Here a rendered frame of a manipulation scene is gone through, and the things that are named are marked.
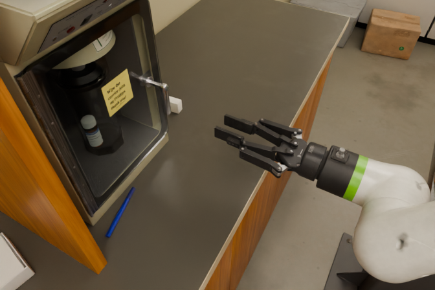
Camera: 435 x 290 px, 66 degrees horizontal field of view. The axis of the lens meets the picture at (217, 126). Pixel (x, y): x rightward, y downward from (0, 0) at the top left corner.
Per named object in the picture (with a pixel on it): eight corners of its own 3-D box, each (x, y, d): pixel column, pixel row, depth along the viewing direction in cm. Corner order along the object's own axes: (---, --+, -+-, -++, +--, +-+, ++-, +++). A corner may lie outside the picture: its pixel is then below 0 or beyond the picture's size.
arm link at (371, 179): (416, 206, 68) (442, 167, 61) (413, 253, 59) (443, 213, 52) (347, 178, 73) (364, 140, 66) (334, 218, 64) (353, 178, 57)
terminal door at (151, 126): (90, 213, 77) (15, 72, 48) (167, 131, 96) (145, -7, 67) (93, 215, 77) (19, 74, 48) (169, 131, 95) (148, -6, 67)
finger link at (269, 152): (291, 160, 71) (290, 166, 70) (240, 149, 73) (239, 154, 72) (294, 149, 68) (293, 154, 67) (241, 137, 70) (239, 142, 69)
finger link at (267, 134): (296, 146, 68) (299, 142, 69) (252, 121, 74) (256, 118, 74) (292, 158, 71) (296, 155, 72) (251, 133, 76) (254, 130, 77)
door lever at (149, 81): (156, 104, 84) (150, 111, 83) (151, 74, 77) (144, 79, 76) (174, 111, 82) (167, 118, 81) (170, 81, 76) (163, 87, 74)
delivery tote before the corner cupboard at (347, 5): (284, 34, 324) (289, 1, 301) (299, 16, 349) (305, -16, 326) (345, 52, 303) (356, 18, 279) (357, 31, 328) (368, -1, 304)
